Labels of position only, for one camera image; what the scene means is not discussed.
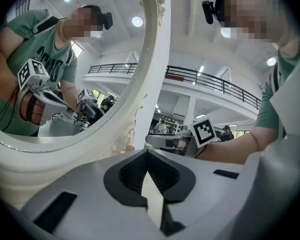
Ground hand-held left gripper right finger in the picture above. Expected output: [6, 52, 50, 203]
[147, 149, 251, 240]

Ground person's right forearm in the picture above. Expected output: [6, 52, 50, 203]
[197, 126, 280, 165]

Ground black head-mounted camera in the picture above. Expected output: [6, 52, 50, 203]
[201, 0, 215, 25]

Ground person's right hand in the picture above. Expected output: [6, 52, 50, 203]
[173, 138, 191, 150]

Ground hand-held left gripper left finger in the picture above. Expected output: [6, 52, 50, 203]
[21, 149, 166, 240]

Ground person's head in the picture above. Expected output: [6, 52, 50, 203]
[214, 0, 300, 50]

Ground white ornate vanity mirror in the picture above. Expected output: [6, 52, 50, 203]
[0, 0, 171, 211]

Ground black mezzanine railing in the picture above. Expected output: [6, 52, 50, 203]
[164, 65, 262, 111]

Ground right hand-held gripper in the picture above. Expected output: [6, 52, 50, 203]
[145, 116, 218, 158]

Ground person's green shirt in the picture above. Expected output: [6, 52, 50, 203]
[254, 48, 300, 140]

